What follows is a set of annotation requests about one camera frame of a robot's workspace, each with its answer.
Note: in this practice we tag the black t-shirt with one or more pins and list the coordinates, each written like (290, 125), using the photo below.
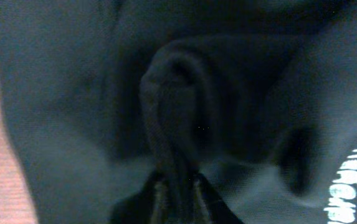
(260, 97)

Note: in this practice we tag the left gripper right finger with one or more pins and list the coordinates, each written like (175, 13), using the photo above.
(209, 207)

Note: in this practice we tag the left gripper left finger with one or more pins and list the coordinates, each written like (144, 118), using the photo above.
(149, 206)

